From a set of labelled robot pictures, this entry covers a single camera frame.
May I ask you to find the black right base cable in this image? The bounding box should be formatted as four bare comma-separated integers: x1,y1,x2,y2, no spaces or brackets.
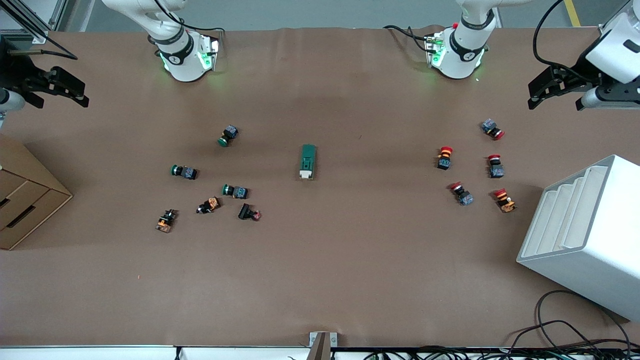
153,0,226,34

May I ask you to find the green load switch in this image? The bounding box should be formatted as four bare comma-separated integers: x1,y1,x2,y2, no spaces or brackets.
299,144,317,181

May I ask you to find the white table edge rail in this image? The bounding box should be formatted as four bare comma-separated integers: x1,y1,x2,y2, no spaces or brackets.
0,344,311,360

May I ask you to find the brown cardboard drawer box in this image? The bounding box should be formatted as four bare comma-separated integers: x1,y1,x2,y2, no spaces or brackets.
0,134,74,251

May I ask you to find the black base cable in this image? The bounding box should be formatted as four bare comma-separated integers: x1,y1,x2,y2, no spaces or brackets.
383,24,432,45
153,0,226,34

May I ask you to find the white slotted bin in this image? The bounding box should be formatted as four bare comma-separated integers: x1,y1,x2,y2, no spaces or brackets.
516,154,640,322

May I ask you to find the black looped floor cable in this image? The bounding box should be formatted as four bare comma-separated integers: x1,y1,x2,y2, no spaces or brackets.
510,289,634,351

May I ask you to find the black left base cable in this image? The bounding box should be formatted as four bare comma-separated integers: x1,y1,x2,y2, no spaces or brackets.
383,24,432,45

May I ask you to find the metal table bracket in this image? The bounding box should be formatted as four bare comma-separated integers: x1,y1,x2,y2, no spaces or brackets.
309,331,338,360

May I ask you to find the black cable bundle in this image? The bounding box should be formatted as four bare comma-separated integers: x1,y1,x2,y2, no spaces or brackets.
364,344,640,360

